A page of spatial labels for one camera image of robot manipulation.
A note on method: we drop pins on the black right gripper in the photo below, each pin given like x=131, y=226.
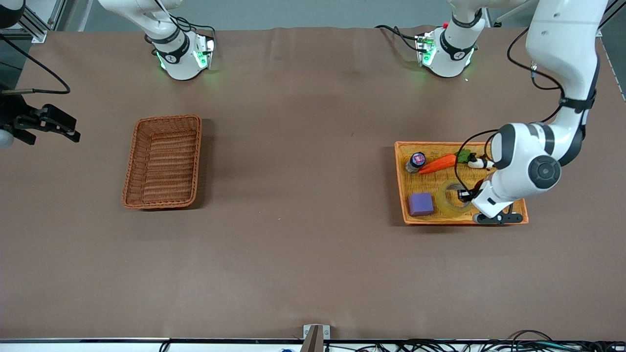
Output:
x=12, y=116

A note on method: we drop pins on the brown table cover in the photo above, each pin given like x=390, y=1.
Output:
x=303, y=244

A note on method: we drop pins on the aluminium frame profile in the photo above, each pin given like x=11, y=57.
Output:
x=36, y=27

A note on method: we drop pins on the purple cube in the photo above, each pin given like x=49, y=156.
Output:
x=420, y=204

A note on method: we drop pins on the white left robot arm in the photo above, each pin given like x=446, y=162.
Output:
x=562, y=39

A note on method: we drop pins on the metal table edge bracket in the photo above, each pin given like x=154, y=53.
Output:
x=315, y=337

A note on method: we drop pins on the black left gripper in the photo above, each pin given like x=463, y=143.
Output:
x=475, y=190

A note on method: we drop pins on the orange wicker basket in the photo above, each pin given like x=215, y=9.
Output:
x=430, y=182

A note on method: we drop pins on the orange toy carrot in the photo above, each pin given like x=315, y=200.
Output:
x=440, y=163

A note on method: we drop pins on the brown wicker basket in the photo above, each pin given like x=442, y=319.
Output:
x=164, y=161

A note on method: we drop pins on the clear yellowish tape roll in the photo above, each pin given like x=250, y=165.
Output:
x=442, y=198

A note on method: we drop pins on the small bottle purple cap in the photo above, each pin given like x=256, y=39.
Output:
x=415, y=161

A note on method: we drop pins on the black white panda toy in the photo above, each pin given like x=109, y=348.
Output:
x=477, y=163

